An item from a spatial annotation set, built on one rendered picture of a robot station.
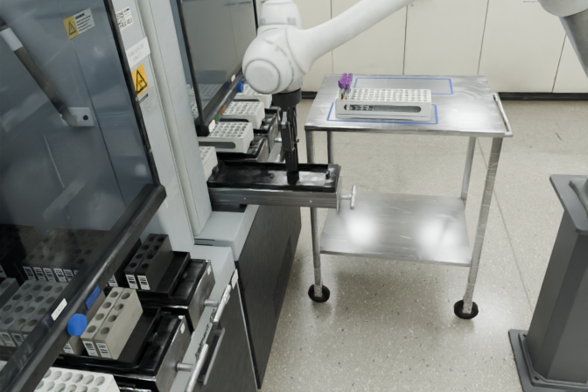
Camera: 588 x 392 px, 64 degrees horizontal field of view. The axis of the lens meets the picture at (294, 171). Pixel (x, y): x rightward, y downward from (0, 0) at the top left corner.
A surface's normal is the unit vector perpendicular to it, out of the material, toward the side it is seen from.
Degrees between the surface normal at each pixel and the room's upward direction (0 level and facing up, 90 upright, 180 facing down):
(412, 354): 0
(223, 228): 0
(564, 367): 90
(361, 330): 0
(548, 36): 90
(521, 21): 90
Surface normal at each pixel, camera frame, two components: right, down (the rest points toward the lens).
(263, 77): -0.28, 0.58
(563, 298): -0.82, 0.36
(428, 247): -0.07, -0.84
